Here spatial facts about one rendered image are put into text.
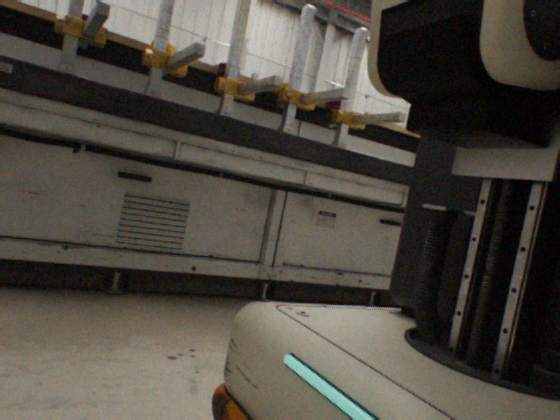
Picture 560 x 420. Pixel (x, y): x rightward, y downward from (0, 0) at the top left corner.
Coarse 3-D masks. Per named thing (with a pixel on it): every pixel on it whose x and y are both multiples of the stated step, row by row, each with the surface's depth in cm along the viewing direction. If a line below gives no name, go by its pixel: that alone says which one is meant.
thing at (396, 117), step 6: (372, 114) 174; (378, 114) 171; (384, 114) 169; (390, 114) 166; (396, 114) 163; (402, 114) 162; (330, 120) 197; (354, 120) 183; (360, 120) 180; (366, 120) 177; (372, 120) 174; (378, 120) 171; (384, 120) 168; (390, 120) 165; (396, 120) 163; (402, 120) 163; (330, 126) 198; (336, 126) 198
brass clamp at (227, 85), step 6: (216, 78) 158; (222, 78) 157; (228, 78) 157; (216, 84) 158; (222, 84) 156; (228, 84) 157; (234, 84) 158; (216, 90) 158; (222, 90) 157; (228, 90) 157; (234, 90) 158; (234, 96) 161; (240, 96) 160; (246, 96) 161; (252, 96) 162
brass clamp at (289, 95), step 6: (282, 90) 170; (288, 90) 169; (294, 90) 170; (282, 96) 169; (288, 96) 168; (294, 96) 170; (300, 96) 171; (282, 102) 173; (288, 102) 170; (294, 102) 170; (300, 108) 176; (306, 108) 175; (312, 108) 174
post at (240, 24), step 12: (240, 0) 157; (240, 12) 156; (240, 24) 157; (240, 36) 158; (240, 48) 158; (228, 60) 159; (240, 60) 159; (228, 72) 158; (228, 96) 158; (228, 108) 159
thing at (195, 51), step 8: (184, 48) 133; (192, 48) 126; (200, 48) 125; (176, 56) 139; (184, 56) 132; (192, 56) 128; (200, 56) 127; (168, 64) 145; (176, 64) 141; (184, 64) 139
